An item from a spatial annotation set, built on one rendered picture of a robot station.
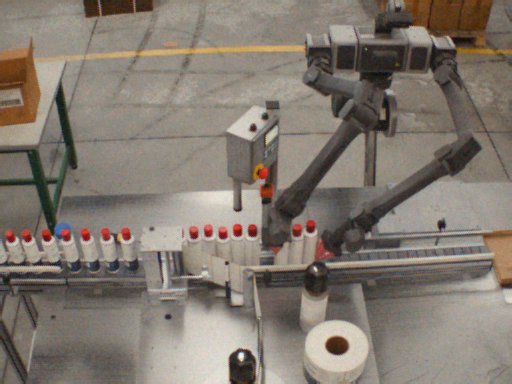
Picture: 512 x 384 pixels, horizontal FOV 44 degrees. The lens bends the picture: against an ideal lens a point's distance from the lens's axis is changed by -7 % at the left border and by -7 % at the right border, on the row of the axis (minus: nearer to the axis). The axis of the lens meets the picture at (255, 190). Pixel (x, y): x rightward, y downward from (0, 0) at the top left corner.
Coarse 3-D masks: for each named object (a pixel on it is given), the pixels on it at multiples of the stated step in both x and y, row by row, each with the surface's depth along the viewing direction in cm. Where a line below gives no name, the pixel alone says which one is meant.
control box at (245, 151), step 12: (252, 108) 220; (240, 120) 216; (252, 120) 216; (276, 120) 217; (228, 132) 211; (240, 132) 211; (264, 132) 213; (228, 144) 215; (240, 144) 212; (252, 144) 209; (264, 144) 216; (228, 156) 218; (240, 156) 215; (252, 156) 213; (276, 156) 229; (228, 168) 222; (240, 168) 218; (252, 168) 216; (240, 180) 222; (252, 180) 220
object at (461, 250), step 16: (272, 256) 252; (320, 256) 252; (352, 256) 252; (368, 256) 252; (384, 256) 252; (400, 256) 252; (416, 256) 252; (432, 256) 252; (80, 272) 245; (144, 272) 246; (256, 272) 246; (272, 272) 246; (288, 272) 247
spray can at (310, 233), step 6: (306, 222) 237; (312, 222) 237; (306, 228) 238; (312, 228) 236; (306, 234) 238; (312, 234) 238; (306, 240) 239; (312, 240) 239; (306, 246) 241; (312, 246) 241; (306, 252) 243; (312, 252) 244; (306, 258) 246; (312, 258) 246
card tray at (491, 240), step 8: (496, 232) 264; (504, 232) 264; (488, 240) 264; (496, 240) 264; (504, 240) 264; (488, 248) 260; (496, 248) 260; (504, 248) 260; (496, 256) 257; (504, 256) 257; (496, 264) 254; (504, 264) 254; (496, 272) 251; (504, 272) 251; (504, 280) 245
